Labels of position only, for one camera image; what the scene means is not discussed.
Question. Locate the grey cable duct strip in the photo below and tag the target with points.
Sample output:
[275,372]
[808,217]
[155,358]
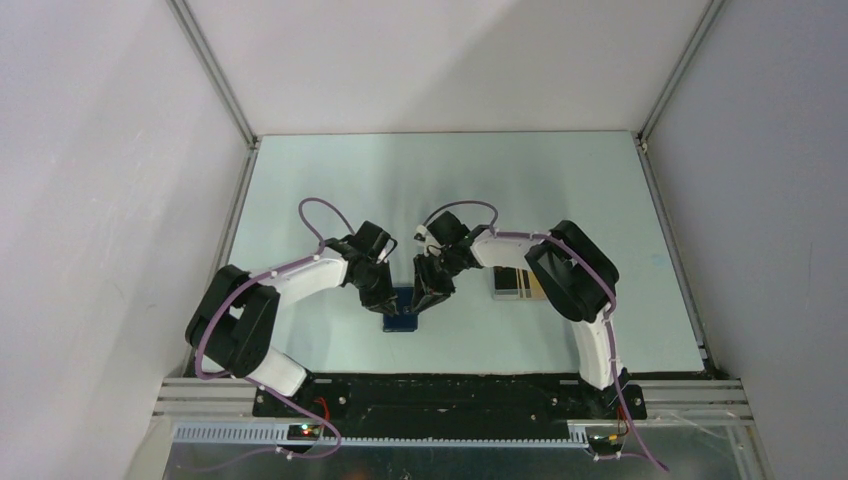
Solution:
[282,434]

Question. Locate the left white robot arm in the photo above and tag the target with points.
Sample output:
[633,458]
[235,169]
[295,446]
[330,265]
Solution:
[235,319]

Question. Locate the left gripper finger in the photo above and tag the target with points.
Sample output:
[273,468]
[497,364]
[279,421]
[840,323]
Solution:
[384,287]
[387,307]

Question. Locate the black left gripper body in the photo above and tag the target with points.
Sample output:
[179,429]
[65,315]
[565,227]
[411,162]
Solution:
[369,290]

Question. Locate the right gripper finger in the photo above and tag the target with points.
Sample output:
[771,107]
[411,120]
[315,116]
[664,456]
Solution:
[432,289]
[422,264]

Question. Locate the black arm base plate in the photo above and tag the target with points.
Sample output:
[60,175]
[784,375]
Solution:
[457,406]

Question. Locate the blue card holder wallet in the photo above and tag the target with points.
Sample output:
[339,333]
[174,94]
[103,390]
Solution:
[404,321]

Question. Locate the clear plastic card tray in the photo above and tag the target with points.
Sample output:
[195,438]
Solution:
[516,284]

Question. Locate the right controller board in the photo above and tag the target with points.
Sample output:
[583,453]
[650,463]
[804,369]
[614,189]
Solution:
[611,439]

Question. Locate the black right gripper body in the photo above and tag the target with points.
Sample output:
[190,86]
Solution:
[443,264]

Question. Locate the controller board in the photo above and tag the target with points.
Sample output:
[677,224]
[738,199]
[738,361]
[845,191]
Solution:
[611,439]
[304,432]

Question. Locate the left controller board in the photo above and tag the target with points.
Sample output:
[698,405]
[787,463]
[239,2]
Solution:
[304,432]

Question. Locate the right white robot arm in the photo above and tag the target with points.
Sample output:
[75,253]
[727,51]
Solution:
[577,279]

